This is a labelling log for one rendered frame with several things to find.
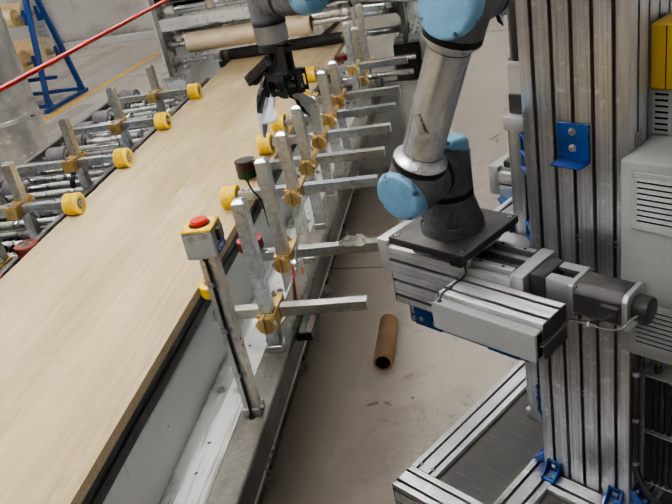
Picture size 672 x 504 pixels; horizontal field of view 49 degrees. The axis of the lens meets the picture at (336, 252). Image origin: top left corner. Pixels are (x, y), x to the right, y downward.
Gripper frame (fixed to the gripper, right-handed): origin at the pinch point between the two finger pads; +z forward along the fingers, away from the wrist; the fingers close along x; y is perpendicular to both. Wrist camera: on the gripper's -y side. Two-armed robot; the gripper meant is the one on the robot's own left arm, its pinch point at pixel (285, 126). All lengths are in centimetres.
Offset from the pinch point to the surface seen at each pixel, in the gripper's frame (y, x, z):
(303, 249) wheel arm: -22, 14, 46
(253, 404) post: 7, -33, 58
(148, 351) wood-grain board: -13, -46, 42
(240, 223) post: -9.6, -13.2, 21.7
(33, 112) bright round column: -433, 104, 70
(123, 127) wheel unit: -187, 51, 38
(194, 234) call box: 6.8, -35.6, 10.4
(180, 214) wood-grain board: -76, 7, 42
